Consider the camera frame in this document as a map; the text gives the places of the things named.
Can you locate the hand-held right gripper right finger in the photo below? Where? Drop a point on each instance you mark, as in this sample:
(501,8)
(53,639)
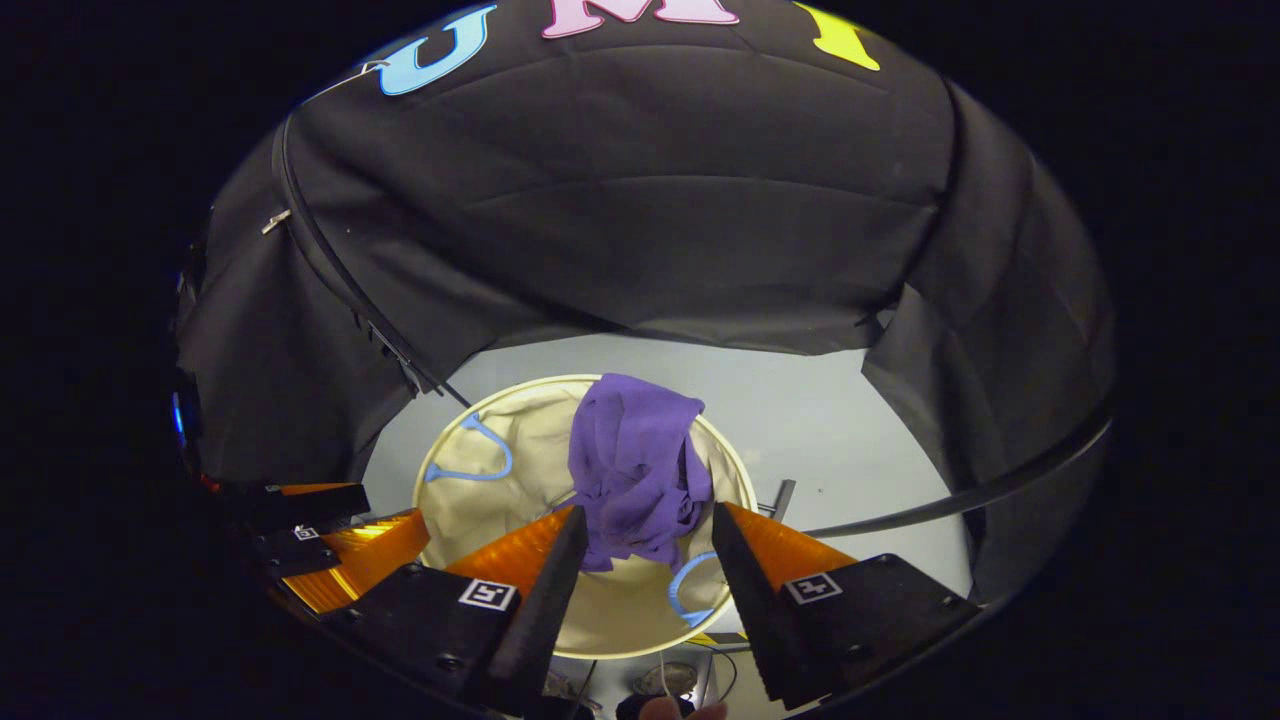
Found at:
(760,610)

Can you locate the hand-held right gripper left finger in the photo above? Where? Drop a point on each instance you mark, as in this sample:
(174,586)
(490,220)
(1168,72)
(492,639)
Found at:
(540,620)

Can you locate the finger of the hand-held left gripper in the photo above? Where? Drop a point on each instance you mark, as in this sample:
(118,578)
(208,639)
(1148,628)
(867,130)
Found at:
(300,552)
(320,505)

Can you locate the cream laundry hamper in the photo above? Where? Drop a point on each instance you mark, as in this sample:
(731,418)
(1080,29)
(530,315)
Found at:
(520,500)

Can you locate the purple ribbed shirt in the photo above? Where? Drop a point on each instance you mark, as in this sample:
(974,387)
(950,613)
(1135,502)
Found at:
(630,460)

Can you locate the black clothes rack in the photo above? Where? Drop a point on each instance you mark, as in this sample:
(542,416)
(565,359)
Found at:
(950,503)

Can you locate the silver clip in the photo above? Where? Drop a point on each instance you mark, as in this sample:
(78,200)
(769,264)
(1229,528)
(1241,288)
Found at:
(276,221)

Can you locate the black backdrop cloth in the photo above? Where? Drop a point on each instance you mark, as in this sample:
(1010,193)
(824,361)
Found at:
(650,200)

